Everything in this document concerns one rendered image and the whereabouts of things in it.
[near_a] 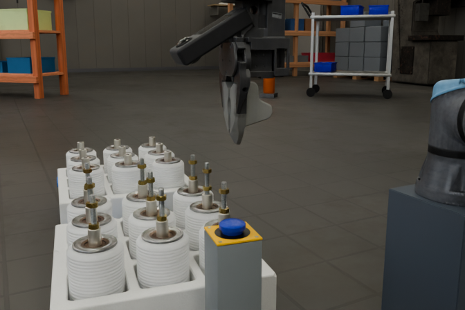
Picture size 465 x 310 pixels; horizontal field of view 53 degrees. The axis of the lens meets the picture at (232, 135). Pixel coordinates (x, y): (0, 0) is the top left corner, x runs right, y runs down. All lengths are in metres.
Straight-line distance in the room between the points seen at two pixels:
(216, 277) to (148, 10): 11.36
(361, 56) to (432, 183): 7.82
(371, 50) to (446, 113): 7.64
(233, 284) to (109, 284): 0.24
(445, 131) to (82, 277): 0.70
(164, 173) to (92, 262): 0.60
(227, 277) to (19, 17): 5.40
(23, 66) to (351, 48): 5.63
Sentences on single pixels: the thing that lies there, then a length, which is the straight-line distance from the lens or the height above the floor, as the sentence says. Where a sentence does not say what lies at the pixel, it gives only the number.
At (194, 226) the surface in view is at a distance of 0.98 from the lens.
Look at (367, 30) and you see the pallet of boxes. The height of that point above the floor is 0.87.
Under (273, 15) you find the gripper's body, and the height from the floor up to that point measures 0.63.
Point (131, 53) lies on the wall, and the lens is 11.78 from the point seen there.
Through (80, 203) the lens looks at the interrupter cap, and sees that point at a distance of 1.08.
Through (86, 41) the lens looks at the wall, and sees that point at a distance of 11.56.
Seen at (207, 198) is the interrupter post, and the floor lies 0.27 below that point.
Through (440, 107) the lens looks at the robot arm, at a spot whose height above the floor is 0.48.
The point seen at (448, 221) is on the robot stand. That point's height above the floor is 0.28.
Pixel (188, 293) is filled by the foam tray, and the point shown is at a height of 0.17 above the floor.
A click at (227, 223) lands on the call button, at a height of 0.33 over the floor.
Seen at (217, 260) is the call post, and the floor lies 0.29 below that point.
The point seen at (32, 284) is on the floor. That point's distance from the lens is 1.33.
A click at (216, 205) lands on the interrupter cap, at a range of 1.02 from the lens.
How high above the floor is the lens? 0.59
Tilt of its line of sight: 11 degrees down
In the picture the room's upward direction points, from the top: straight up
